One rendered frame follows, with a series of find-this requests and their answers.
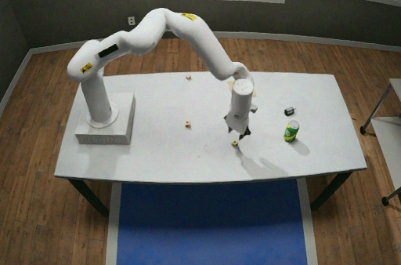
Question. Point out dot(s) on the tan square mat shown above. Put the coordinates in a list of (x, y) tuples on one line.
[(230, 83)]

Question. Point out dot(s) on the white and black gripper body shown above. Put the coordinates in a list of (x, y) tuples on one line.
[(239, 125)]

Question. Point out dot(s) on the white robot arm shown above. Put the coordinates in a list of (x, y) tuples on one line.
[(140, 41)]

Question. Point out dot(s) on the green and yellow drink can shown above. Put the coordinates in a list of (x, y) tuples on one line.
[(291, 131)]

